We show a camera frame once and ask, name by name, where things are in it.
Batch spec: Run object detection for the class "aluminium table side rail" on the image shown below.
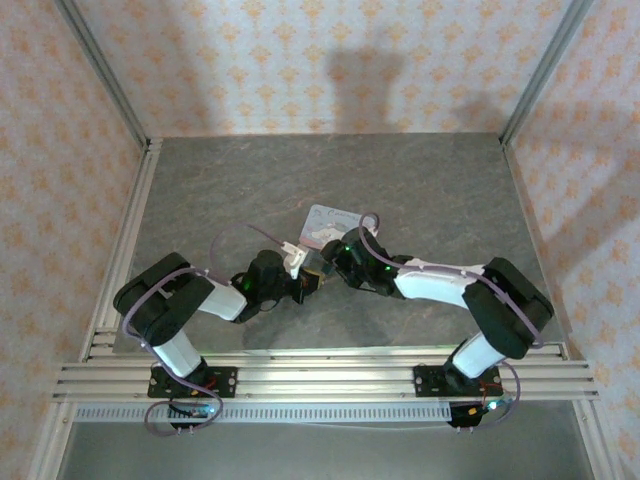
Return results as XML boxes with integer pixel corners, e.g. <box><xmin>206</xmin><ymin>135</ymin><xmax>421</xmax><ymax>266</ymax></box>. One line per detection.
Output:
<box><xmin>499</xmin><ymin>134</ymin><xmax>574</xmax><ymax>361</ymax></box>
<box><xmin>79</xmin><ymin>138</ymin><xmax>164</xmax><ymax>361</ymax></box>

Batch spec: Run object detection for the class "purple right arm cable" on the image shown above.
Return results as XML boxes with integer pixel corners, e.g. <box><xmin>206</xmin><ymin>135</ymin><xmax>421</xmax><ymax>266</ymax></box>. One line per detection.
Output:
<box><xmin>357</xmin><ymin>212</ymin><xmax>547</xmax><ymax>432</ymax></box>

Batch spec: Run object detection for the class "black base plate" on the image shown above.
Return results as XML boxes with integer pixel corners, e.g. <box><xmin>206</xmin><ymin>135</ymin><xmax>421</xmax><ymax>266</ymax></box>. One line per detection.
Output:
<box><xmin>147</xmin><ymin>366</ymin><xmax>239</xmax><ymax>400</ymax></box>
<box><xmin>413</xmin><ymin>364</ymin><xmax>502</xmax><ymax>400</ymax></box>

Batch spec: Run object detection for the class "white slotted cable duct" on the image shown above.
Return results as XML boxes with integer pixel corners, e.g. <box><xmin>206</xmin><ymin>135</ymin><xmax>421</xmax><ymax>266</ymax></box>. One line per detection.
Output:
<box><xmin>74</xmin><ymin>402</ymin><xmax>454</xmax><ymax>425</ymax></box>

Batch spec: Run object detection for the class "left controller board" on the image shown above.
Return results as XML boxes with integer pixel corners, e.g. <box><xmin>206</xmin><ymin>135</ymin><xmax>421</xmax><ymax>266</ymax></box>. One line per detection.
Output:
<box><xmin>168</xmin><ymin>399</ymin><xmax>221</xmax><ymax>432</ymax></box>

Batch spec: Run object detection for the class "pastel cartoon tin box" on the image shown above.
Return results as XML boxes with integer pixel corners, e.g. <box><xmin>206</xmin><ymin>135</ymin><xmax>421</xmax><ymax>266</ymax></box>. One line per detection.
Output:
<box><xmin>298</xmin><ymin>203</ymin><xmax>366</xmax><ymax>252</ymax></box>

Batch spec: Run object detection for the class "aluminium frame post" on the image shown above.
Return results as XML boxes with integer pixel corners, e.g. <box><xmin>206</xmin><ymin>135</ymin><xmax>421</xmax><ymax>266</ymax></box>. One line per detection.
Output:
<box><xmin>499</xmin><ymin>0</ymin><xmax>596</xmax><ymax>147</ymax></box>
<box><xmin>53</xmin><ymin>0</ymin><xmax>151</xmax><ymax>147</ymax></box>

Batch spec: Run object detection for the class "right controller board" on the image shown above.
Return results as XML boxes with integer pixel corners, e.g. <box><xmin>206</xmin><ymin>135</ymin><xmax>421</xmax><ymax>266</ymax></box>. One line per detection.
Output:
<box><xmin>447</xmin><ymin>397</ymin><xmax>516</xmax><ymax>432</ymax></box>

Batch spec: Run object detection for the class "controller board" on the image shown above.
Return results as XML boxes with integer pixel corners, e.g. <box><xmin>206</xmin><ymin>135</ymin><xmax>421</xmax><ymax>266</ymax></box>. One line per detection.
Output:
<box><xmin>447</xmin><ymin>397</ymin><xmax>516</xmax><ymax>432</ymax></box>
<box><xmin>168</xmin><ymin>399</ymin><xmax>221</xmax><ymax>432</ymax></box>

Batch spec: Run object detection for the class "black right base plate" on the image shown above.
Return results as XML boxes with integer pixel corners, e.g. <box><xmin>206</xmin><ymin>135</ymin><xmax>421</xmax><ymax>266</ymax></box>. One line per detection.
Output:
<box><xmin>413</xmin><ymin>364</ymin><xmax>502</xmax><ymax>400</ymax></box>

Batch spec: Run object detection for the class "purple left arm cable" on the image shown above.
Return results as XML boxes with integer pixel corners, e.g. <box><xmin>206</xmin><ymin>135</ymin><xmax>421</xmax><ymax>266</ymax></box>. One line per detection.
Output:
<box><xmin>122</xmin><ymin>223</ymin><xmax>291</xmax><ymax>437</ymax></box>

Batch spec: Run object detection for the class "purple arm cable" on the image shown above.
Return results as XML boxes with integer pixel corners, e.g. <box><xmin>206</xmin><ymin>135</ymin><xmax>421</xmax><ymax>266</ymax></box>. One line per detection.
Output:
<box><xmin>122</xmin><ymin>223</ymin><xmax>291</xmax><ymax>437</ymax></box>
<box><xmin>357</xmin><ymin>212</ymin><xmax>547</xmax><ymax>432</ymax></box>

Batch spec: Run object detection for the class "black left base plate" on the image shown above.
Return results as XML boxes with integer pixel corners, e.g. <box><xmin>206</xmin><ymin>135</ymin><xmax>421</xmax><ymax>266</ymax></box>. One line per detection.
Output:
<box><xmin>147</xmin><ymin>366</ymin><xmax>239</xmax><ymax>400</ymax></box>

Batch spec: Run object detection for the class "aluminium cross rail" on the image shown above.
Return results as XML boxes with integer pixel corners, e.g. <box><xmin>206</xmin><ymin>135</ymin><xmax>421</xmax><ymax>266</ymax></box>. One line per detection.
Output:
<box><xmin>52</xmin><ymin>341</ymin><xmax>601</xmax><ymax>403</ymax></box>

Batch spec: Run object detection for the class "aluminium lower frame rail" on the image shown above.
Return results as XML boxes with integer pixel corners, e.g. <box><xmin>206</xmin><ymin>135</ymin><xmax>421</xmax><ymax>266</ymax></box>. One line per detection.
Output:
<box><xmin>32</xmin><ymin>402</ymin><xmax>77</xmax><ymax>480</ymax></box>
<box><xmin>572</xmin><ymin>399</ymin><xmax>621</xmax><ymax>480</ymax></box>

